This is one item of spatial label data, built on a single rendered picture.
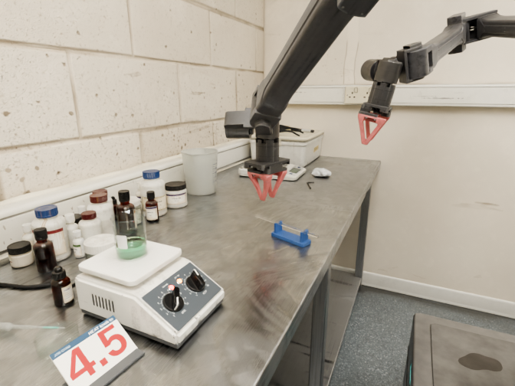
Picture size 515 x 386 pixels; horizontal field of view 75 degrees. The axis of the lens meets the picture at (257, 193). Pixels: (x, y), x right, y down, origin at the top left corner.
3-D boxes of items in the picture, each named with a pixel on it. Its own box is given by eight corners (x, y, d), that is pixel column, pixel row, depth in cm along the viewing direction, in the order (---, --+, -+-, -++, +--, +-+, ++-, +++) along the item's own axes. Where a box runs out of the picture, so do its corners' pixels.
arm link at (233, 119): (270, 125, 70) (272, 89, 72) (215, 125, 71) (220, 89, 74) (274, 149, 81) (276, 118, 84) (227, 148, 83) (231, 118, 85)
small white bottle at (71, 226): (84, 244, 80) (80, 212, 78) (75, 250, 77) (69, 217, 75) (73, 243, 81) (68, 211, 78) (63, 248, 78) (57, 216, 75)
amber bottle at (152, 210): (149, 217, 97) (146, 189, 94) (161, 218, 96) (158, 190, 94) (145, 222, 93) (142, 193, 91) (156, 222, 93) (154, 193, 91)
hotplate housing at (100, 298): (226, 302, 58) (224, 260, 56) (178, 353, 47) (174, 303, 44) (129, 273, 67) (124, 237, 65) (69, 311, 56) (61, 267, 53)
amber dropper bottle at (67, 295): (51, 308, 56) (44, 271, 54) (57, 298, 59) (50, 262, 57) (70, 305, 57) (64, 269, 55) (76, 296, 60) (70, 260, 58)
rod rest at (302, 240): (311, 243, 80) (312, 230, 79) (303, 248, 78) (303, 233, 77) (279, 232, 87) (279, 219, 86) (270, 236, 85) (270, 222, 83)
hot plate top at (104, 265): (185, 253, 58) (184, 248, 58) (132, 288, 48) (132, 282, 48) (132, 240, 63) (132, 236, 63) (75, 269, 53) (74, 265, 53)
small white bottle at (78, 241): (82, 253, 76) (77, 227, 74) (89, 254, 75) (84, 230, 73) (72, 256, 74) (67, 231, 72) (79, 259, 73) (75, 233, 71)
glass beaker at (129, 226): (149, 262, 54) (145, 215, 52) (113, 267, 53) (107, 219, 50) (149, 246, 60) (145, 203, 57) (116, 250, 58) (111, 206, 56)
